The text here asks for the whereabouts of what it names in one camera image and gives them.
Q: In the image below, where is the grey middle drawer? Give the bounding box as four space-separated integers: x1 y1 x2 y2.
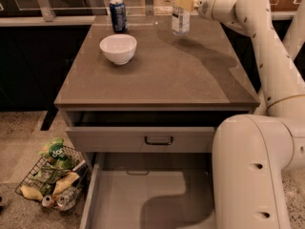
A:
79 164 216 229

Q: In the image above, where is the grey drawer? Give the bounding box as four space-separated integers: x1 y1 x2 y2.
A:
79 164 216 229
67 111 237 153

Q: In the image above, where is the grey drawer cabinet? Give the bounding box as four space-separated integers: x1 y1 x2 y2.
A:
53 14 261 229

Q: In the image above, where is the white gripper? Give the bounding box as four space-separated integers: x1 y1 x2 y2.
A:
173 0 237 21

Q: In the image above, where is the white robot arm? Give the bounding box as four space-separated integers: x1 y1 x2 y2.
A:
173 0 305 229

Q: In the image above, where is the green snack bag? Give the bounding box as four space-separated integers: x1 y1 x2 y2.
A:
38 138 73 170

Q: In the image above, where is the silver can in basket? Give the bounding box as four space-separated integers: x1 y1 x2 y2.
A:
56 187 79 211

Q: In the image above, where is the black wire basket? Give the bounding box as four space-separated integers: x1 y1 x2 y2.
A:
15 146 89 211

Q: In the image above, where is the clear plastic water bottle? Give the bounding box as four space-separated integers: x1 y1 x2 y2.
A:
172 5 191 35

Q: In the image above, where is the grey top drawer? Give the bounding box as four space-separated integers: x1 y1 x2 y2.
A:
67 111 237 153

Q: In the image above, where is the white ceramic bowl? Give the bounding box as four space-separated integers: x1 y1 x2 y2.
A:
99 34 137 65

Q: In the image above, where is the blue soda can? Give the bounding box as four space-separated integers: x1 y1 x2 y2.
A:
110 0 128 32

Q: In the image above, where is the yellow snack bag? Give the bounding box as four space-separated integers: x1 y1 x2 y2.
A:
53 172 79 195

